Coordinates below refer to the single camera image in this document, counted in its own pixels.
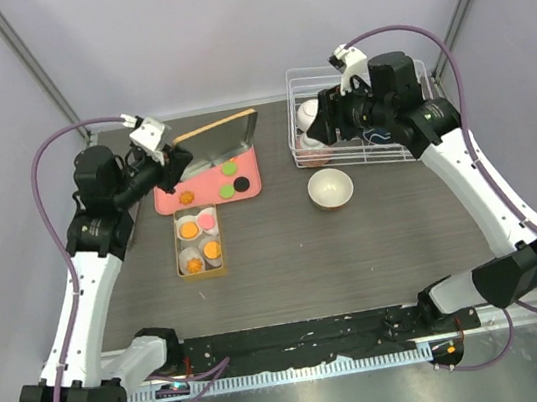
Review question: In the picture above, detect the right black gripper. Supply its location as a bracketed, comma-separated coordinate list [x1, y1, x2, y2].
[298, 72, 396, 151]

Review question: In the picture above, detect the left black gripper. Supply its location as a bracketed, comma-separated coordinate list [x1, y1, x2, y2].
[107, 141, 199, 212]

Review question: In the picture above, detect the silver tin lid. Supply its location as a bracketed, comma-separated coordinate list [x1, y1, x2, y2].
[173, 108, 258, 182]

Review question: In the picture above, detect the pink round cookie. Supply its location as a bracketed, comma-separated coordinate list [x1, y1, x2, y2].
[196, 209, 216, 231]

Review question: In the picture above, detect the gold cookie tin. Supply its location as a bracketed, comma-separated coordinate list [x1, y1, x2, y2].
[172, 204, 226, 281]

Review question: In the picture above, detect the orange ridged round cookie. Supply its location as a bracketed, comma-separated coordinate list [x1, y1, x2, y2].
[202, 240, 222, 260]

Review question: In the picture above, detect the orange flower cookie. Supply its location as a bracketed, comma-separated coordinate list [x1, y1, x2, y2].
[178, 190, 195, 206]
[184, 257, 206, 275]

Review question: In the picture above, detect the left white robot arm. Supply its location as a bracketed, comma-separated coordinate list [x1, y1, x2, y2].
[19, 145, 192, 402]

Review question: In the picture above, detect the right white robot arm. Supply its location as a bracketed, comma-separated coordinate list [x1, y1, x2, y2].
[307, 51, 537, 333]

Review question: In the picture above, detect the white round teapot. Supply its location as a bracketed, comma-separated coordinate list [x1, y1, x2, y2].
[295, 98, 319, 132]

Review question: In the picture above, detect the pink patterned cup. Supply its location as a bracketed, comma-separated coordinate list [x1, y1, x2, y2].
[295, 133, 332, 168]

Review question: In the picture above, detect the dark blue dish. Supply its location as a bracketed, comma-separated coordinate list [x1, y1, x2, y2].
[361, 129, 393, 146]

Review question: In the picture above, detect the green round cookie upper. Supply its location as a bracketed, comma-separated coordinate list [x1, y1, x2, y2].
[221, 161, 238, 177]

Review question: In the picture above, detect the green round cookie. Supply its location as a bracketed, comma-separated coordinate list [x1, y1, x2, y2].
[221, 161, 238, 177]
[219, 184, 236, 200]

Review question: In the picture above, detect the green round cookie lower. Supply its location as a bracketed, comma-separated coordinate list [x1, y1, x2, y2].
[219, 184, 236, 200]

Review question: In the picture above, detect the white ceramic bowl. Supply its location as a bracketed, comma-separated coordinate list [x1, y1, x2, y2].
[307, 168, 354, 211]

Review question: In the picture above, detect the pink plastic tray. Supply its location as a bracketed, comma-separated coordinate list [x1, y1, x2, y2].
[153, 148, 262, 216]

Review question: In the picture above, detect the black round cookie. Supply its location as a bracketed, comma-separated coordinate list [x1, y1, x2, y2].
[233, 176, 251, 193]

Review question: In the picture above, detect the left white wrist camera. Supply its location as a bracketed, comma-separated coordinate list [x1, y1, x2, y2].
[120, 114, 168, 165]

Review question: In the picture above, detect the white wire dish rack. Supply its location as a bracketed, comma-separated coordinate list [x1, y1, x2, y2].
[286, 51, 459, 167]

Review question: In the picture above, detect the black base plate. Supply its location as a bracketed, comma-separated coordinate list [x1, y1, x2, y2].
[178, 304, 481, 377]

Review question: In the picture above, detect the white slotted cable duct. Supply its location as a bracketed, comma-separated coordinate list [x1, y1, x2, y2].
[127, 343, 433, 402]

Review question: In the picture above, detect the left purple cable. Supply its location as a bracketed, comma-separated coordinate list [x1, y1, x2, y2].
[9, 102, 237, 402]

